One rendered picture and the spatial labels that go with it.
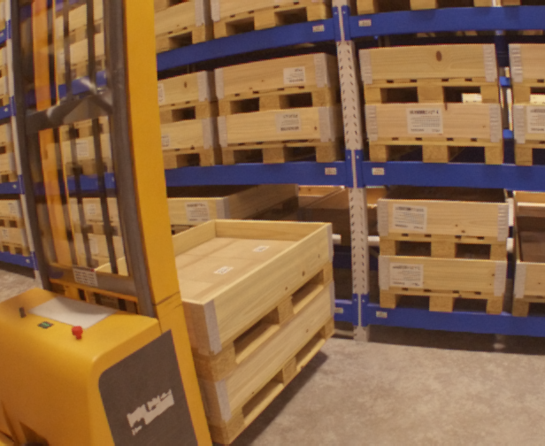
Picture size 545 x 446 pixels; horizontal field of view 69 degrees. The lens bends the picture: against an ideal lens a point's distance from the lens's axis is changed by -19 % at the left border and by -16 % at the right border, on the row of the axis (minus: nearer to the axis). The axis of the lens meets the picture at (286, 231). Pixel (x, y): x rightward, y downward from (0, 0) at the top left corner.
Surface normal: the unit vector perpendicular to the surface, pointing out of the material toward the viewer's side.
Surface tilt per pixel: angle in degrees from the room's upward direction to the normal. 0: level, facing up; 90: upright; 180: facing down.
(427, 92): 90
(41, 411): 74
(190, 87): 90
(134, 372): 90
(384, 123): 90
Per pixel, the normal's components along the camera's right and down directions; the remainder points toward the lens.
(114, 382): 0.89, 0.04
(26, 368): -0.46, -0.03
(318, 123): -0.47, 0.25
